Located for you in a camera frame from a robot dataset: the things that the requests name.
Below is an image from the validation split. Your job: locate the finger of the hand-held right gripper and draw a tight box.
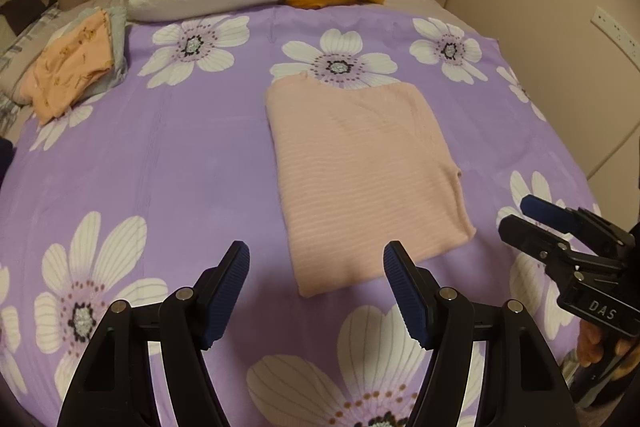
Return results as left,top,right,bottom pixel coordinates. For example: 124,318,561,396
519,195,602,239
498,214,577,271

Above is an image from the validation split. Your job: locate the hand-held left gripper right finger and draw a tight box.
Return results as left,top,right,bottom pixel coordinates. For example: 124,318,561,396
382,240,576,427

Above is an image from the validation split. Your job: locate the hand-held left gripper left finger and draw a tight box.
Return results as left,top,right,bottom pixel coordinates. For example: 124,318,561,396
57,240,251,427

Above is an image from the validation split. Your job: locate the pink striped long-sleeve shirt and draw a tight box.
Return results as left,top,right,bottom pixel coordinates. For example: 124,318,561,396
264,74,476,299

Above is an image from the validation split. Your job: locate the person's right hand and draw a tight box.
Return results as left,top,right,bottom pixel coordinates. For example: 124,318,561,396
575,319,640,370

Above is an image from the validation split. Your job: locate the purple floral bed sheet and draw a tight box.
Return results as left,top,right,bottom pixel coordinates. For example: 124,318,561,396
0,2,606,427

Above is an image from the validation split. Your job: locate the navy blue cloth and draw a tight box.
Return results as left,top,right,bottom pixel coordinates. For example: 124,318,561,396
0,137,15,188

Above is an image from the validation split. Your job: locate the grey folded garment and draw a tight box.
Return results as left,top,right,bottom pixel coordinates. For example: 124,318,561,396
75,6,130,100

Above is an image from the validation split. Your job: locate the orange printed folded garment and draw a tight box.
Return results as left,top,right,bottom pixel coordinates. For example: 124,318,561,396
20,9,115,126

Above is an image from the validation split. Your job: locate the grey plaid pillow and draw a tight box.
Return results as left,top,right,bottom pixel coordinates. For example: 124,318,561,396
0,4,61,108

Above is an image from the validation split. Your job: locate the dark brown cloth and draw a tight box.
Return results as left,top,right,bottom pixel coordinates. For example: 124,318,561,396
0,0,46,38

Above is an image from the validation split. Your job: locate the white wall socket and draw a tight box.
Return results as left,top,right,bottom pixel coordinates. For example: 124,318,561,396
591,5,640,58

